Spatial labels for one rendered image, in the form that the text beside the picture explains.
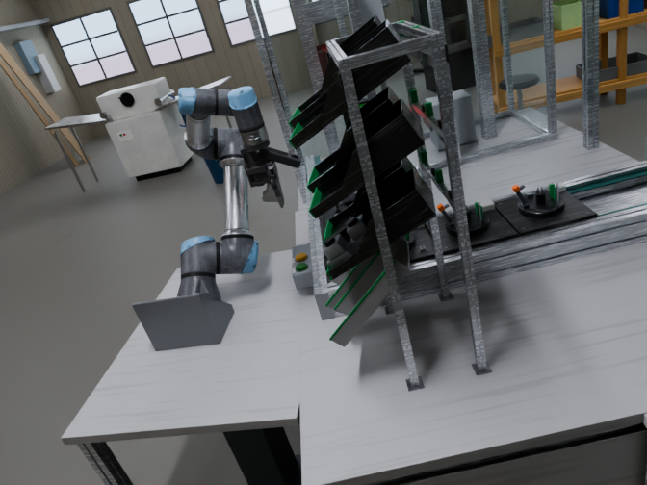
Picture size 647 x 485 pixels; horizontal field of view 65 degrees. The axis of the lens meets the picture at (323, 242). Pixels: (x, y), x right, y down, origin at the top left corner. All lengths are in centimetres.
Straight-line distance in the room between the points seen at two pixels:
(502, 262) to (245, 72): 914
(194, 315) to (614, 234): 131
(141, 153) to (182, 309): 562
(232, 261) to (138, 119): 539
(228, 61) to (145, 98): 374
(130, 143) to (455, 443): 643
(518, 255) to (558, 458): 62
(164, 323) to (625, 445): 129
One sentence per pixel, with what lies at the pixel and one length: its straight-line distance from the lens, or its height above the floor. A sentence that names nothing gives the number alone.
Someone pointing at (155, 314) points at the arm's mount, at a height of 101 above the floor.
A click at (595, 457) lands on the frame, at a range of 134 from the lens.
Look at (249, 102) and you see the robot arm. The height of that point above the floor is 155.
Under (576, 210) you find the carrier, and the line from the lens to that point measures 178.
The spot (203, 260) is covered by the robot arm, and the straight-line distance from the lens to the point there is 175.
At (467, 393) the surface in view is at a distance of 130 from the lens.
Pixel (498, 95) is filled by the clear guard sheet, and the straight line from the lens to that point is 308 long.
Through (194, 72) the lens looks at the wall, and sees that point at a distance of 1075.
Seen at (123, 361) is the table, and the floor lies 86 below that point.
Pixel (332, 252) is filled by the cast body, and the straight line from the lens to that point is 116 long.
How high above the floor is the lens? 180
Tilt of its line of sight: 27 degrees down
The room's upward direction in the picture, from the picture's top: 16 degrees counter-clockwise
